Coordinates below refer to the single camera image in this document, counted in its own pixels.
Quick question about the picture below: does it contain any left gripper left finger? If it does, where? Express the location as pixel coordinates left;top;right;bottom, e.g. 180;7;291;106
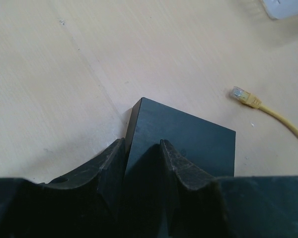
0;138;126;238

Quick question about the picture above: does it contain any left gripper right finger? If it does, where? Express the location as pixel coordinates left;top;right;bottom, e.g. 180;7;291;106
160;140;298;238

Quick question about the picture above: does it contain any small black network switch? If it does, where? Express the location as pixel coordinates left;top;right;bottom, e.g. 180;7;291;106
119;97;236;238

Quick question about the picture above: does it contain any white plastic basket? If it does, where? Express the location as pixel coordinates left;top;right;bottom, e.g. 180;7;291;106
261;0;298;19

